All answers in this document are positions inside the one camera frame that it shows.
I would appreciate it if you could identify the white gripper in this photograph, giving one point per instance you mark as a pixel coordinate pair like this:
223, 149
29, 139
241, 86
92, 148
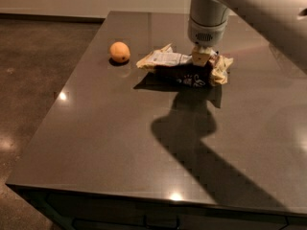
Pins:
204, 33

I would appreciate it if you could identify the brown chip bag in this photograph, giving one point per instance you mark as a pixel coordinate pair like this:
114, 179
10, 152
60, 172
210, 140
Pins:
166, 63

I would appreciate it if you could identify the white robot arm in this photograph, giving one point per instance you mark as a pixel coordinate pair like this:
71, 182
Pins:
282, 22

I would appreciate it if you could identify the orange fruit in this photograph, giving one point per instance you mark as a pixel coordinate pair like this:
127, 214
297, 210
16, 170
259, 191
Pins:
119, 52

